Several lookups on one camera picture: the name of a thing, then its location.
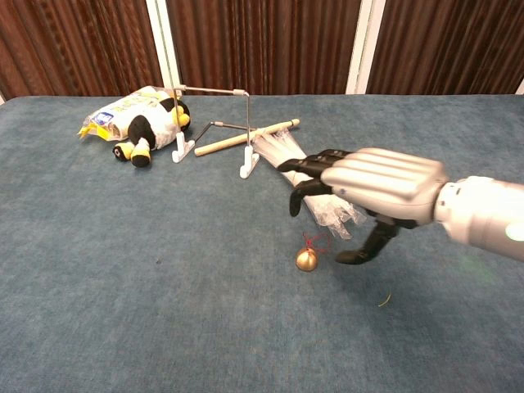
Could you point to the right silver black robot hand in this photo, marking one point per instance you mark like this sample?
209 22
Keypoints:
385 174

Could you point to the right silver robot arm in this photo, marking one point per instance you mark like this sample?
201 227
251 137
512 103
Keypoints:
487 213

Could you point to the bundle of clear plastic straws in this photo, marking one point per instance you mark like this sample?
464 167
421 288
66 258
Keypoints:
282 147

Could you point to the small green thread scrap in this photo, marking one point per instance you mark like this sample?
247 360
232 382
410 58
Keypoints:
385 301

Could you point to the wooden drumstick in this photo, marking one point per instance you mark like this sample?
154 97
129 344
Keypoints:
229 141

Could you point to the metal triangle instrument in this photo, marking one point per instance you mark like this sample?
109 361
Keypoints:
204 133

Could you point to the black white plush toy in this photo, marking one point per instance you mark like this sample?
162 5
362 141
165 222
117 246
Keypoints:
155 127

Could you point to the blue table cloth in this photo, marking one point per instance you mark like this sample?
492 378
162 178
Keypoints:
163 266

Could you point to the clear plastic snack bag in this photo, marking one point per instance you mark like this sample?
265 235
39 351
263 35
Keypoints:
114 116

